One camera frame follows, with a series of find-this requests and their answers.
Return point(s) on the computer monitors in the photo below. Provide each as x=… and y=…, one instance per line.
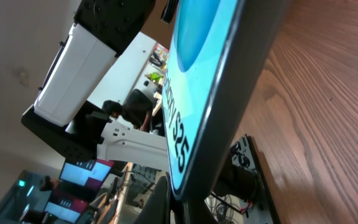
x=77, y=186

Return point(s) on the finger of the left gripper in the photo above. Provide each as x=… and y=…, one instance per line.
x=169, y=11

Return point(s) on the person in dark shirt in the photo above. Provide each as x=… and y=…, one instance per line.
x=137, y=110

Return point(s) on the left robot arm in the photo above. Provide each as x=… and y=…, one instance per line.
x=62, y=116

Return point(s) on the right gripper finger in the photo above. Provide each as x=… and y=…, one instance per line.
x=162, y=202

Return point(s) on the turquoise screen Galaxy smartphone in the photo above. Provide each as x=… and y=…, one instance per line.
x=217, y=53

